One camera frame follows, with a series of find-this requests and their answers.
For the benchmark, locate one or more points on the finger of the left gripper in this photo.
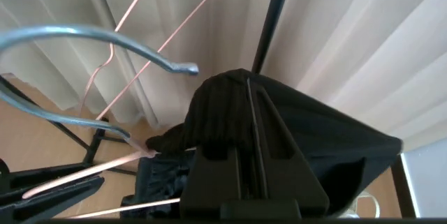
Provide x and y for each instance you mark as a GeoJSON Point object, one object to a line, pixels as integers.
{"type": "Point", "coordinates": [42, 203]}
{"type": "Point", "coordinates": [42, 181]}

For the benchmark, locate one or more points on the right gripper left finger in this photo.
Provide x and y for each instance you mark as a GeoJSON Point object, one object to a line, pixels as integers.
{"type": "Point", "coordinates": [209, 182]}

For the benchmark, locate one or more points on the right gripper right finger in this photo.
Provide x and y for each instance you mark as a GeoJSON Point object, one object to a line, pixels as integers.
{"type": "Point", "coordinates": [293, 182]}

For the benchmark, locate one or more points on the black shorts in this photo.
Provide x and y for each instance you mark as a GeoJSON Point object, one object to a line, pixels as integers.
{"type": "Point", "coordinates": [331, 140]}

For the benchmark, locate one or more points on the pink clothes hanger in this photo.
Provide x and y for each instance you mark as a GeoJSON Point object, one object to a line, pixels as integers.
{"type": "Point", "coordinates": [174, 35]}
{"type": "Point", "coordinates": [87, 33]}

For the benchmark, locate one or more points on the white laundry basket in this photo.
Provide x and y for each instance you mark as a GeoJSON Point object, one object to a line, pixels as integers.
{"type": "Point", "coordinates": [377, 206]}

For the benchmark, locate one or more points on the black clothes rack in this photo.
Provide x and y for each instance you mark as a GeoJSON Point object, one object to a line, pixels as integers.
{"type": "Point", "coordinates": [272, 14]}

